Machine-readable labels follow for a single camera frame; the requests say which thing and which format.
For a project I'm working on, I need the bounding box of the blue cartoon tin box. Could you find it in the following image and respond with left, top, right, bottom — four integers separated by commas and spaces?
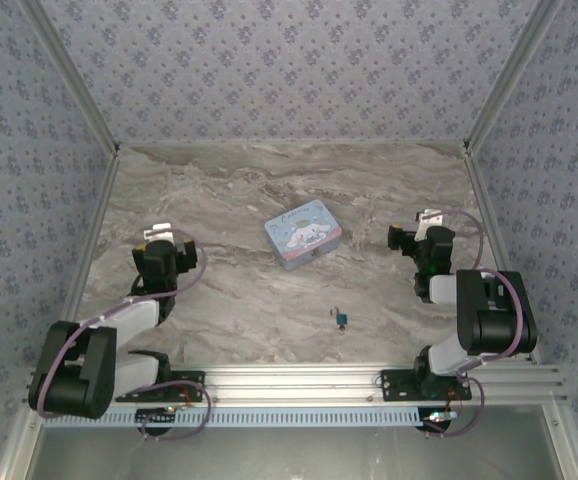
263, 198, 343, 272

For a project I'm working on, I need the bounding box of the grey metal lower panel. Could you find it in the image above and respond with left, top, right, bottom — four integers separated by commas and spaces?
0, 404, 578, 480

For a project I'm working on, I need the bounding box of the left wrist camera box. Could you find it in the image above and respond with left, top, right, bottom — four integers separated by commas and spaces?
143, 223, 176, 242

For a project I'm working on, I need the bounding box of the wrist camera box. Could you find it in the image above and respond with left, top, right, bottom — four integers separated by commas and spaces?
413, 208, 443, 242
143, 223, 176, 242

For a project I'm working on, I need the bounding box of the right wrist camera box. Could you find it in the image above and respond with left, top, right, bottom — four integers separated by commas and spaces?
413, 208, 443, 242

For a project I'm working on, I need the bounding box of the aluminium table side rail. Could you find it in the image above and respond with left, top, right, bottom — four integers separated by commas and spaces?
461, 149, 541, 364
46, 149, 121, 369

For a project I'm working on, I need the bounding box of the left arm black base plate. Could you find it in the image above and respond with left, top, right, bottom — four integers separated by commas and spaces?
114, 370, 206, 403

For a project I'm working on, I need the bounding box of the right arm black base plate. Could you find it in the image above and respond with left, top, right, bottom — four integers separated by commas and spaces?
379, 369, 473, 403

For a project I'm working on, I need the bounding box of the right arm red wire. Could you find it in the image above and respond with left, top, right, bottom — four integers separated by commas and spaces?
445, 386, 466, 415

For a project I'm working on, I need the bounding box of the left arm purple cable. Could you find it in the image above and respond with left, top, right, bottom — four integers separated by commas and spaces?
33, 227, 213, 441

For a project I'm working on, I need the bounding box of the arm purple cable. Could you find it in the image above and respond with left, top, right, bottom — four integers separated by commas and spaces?
421, 208, 529, 439
33, 227, 213, 441

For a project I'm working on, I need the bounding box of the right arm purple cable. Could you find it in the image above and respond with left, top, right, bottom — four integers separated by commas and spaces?
421, 208, 529, 439

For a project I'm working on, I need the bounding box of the aluminium mounting rail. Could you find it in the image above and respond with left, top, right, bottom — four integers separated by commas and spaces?
22, 363, 568, 404

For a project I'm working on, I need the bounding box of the aluminium frame post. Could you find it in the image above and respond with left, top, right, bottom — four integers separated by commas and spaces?
462, 0, 566, 156
21, 0, 122, 154

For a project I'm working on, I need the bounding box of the white slotted cable duct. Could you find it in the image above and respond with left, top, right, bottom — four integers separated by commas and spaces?
42, 406, 433, 429

